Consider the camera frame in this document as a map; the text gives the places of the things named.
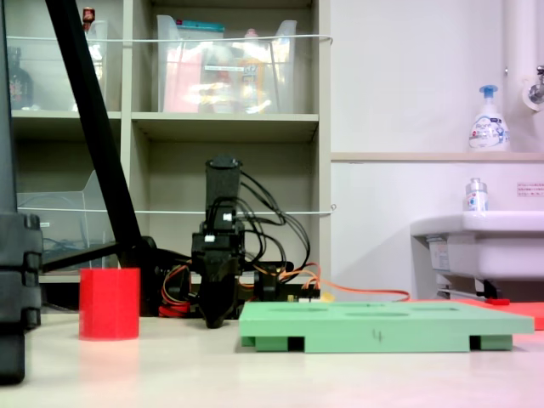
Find red octagonal pillar block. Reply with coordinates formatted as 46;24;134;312
78;267;141;342

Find green shape-hole board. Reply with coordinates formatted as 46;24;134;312
238;300;536;354

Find orange flat block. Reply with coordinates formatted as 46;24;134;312
405;298;544;332

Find red table clamp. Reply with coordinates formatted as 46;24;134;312
159;300;191;319

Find circuit board with connectors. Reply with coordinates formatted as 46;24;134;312
283;292;325;304

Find beige shelf unit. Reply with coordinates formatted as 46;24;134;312
0;0;332;316

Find clear slanted storage bin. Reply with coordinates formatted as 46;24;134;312
16;169;120;273

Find large clear storage bin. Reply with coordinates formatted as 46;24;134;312
156;14;298;115

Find pink capped refill bottle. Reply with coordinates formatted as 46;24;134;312
238;28;273;114

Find notched black tripod leg stack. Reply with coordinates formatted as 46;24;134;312
0;0;43;386

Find teal topped package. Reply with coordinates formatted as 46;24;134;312
176;19;225;42

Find clear bin with bottles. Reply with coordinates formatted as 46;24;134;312
6;20;110;112

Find dark glass bottle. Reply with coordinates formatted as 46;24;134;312
6;46;34;111

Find small clear sanitizer bottle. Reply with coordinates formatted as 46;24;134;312
464;177;490;213

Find white sink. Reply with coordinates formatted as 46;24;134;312
410;210;544;298

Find white pump soap bottle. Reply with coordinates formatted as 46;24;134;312
468;84;511;153

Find metal faucet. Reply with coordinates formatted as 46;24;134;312
521;65;544;112

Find red and orange wires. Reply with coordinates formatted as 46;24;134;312
159;263;201;307

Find white cord across shelf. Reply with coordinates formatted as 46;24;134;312
16;203;337;216
6;33;334;46

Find long black wire bundle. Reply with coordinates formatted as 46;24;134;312
237;169;312;277

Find orange cable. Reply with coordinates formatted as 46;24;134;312
254;262;411;303

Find white wall pipe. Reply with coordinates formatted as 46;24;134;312
502;0;528;152

